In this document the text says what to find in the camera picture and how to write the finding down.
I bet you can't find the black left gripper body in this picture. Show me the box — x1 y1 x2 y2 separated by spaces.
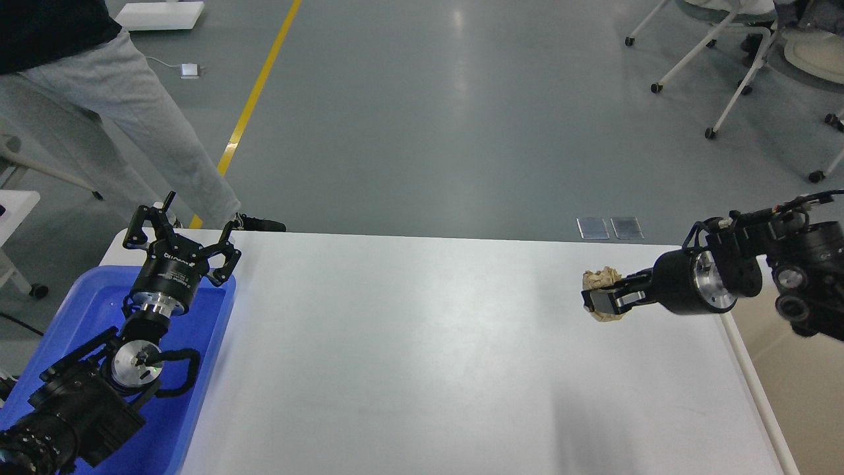
129 239 209 315

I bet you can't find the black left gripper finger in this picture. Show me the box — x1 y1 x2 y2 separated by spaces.
198 222 241 288
123 192 180 251

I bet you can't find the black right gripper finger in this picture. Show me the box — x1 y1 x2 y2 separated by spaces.
616 267 654 286
581 285 657 316

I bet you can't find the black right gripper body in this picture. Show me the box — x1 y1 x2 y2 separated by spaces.
651 249 737 315

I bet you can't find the brown paper ball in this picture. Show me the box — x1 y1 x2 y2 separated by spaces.
582 267 625 323

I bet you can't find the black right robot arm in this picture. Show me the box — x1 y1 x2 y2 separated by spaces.
581 189 843 340

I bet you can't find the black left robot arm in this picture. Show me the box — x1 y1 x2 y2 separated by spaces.
2 193 241 474

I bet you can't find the right metal floor plate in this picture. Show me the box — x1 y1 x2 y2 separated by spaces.
610 216 645 240

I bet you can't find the metal floor plate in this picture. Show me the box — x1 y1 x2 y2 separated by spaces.
576 217 610 241
610 216 645 240

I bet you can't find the left metal floor plate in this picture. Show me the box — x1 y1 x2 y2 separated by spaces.
576 217 610 241

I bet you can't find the blue plastic bin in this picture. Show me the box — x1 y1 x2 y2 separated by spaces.
0 265 237 475

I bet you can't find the white chair at left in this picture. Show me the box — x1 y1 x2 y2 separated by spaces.
1 116 104 202

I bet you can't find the white plastic bin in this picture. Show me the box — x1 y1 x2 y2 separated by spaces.
719 257 844 475

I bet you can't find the person in grey trousers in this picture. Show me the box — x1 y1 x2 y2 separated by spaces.
1 1 286 232

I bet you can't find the small white power adapter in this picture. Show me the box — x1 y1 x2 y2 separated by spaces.
179 63 201 79

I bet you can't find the white box on floor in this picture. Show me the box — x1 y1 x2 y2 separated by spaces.
115 1 206 31

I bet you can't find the white rolling office chair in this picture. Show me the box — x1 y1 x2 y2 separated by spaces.
625 0 792 140

